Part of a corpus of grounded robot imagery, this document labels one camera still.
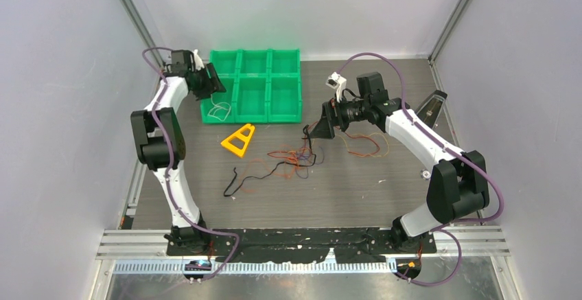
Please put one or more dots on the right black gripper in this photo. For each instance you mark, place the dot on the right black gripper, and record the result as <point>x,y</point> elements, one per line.
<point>332,111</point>

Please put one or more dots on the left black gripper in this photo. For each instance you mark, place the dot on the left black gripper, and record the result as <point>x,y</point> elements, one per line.
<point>209,88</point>

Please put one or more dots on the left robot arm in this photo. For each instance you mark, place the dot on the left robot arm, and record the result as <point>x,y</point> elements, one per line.
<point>160,144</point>

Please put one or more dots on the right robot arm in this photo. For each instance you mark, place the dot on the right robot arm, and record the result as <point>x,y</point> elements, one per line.
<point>456,188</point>

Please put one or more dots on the green six-compartment bin tray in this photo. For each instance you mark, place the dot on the green six-compartment bin tray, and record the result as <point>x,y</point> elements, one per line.
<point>262,87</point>

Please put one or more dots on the black metronome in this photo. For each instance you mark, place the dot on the black metronome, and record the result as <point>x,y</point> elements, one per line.
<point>430,109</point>

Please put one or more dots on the small silver round part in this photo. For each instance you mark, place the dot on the small silver round part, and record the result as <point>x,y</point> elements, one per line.
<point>425,174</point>

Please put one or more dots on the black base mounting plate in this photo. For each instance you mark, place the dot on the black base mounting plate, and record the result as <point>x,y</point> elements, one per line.
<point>296,246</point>

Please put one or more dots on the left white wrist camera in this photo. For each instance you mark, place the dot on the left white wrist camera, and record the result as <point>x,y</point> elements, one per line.
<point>197,61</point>

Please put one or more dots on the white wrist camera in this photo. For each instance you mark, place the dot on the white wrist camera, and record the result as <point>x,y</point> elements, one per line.
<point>197,61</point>
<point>338,83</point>

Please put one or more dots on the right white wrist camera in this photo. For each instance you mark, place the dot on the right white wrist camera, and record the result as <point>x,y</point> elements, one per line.
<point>338,83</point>

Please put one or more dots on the yellow triangular plastic bracket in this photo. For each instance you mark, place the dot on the yellow triangular plastic bracket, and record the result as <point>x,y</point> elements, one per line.
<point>238,142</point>

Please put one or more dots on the slotted cable duct rail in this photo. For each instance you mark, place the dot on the slotted cable duct rail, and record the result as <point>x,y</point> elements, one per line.
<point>203,267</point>

